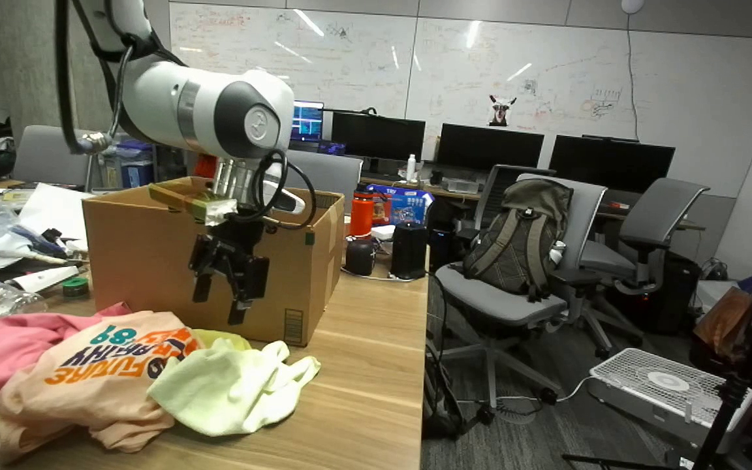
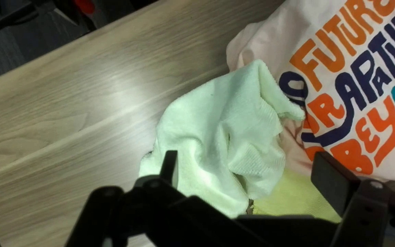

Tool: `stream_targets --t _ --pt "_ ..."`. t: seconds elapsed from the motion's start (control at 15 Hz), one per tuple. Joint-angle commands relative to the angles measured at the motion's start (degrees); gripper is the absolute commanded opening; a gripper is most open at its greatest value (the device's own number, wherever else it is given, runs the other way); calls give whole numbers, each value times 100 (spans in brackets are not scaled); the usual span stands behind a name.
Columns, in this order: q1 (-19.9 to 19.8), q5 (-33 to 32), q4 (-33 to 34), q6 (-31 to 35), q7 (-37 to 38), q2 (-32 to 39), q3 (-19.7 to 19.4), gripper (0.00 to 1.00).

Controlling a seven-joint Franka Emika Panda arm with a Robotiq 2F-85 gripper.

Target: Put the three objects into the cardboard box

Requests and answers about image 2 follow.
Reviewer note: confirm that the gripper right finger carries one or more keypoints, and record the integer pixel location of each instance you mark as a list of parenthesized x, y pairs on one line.
[(355, 199)]

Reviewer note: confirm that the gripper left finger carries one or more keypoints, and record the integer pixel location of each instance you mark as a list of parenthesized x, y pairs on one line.
[(156, 202)]

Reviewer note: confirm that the yellow cloth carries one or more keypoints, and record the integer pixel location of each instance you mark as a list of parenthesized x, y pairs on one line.
[(293, 197)]

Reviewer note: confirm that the pale green microfibre cloth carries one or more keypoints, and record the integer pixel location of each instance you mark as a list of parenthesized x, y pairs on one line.
[(225, 144)]

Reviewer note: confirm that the white printed t-shirt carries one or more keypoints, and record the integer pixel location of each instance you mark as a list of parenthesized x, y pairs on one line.
[(341, 68)]

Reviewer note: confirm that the black chair base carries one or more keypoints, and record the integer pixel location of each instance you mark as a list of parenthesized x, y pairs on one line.
[(33, 13)]

